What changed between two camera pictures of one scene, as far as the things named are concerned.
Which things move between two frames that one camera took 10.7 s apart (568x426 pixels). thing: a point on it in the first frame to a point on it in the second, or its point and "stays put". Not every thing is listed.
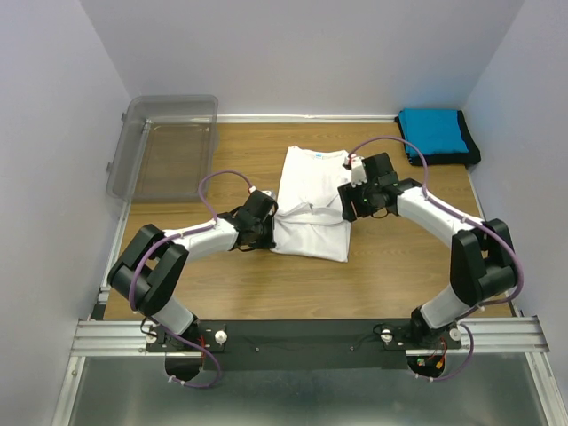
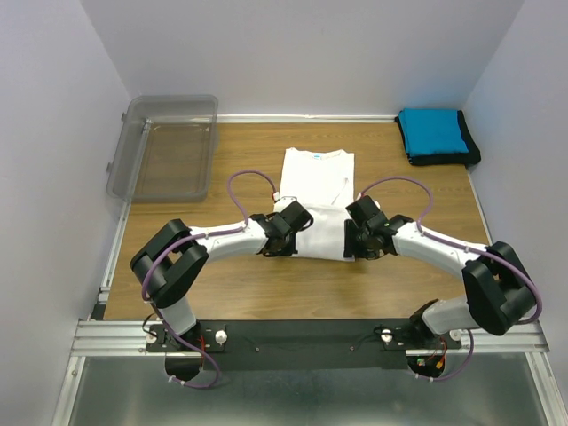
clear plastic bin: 165,148 stays put
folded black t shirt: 472,156 stays put
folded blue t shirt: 435,131 stays put
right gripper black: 347,193 to 350,246
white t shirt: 309,219 stays put
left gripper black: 269,242 to 287,252
